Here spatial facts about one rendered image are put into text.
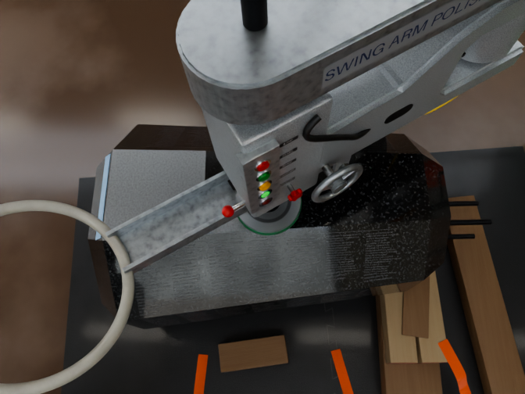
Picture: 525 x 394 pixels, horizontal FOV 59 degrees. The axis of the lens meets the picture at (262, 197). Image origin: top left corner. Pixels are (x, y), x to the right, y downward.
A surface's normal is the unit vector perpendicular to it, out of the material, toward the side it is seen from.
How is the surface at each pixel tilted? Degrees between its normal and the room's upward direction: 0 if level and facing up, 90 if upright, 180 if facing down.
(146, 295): 45
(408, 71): 40
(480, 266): 0
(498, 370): 0
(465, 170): 0
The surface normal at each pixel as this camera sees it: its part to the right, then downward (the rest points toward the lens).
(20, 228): -0.04, -0.35
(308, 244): 0.01, 0.41
